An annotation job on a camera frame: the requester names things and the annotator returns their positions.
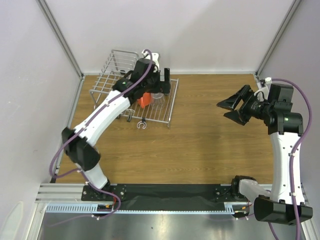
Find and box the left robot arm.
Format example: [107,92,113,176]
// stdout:
[61,57,171,201]

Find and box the clear faceted glass cup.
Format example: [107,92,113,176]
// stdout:
[151,93,165,110]

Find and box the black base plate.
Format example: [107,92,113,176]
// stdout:
[81,184,127,202]
[213,184,248,203]

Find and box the orange mug white inside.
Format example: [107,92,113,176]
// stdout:
[137,92,152,109]

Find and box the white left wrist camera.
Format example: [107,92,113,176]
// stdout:
[141,49,160,69]

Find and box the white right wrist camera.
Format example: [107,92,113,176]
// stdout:
[259,77,272,91]

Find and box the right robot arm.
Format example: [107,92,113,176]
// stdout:
[217,83,313,225]

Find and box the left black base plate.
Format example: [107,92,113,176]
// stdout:
[81,184,127,202]

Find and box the silver wire dish rack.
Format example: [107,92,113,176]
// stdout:
[89,49,179,127]

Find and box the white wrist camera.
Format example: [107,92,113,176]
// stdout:
[141,49,160,69]
[259,77,272,91]

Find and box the aluminium front rail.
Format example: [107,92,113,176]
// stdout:
[36,183,307,215]

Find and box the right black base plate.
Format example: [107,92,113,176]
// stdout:
[213,184,248,203]

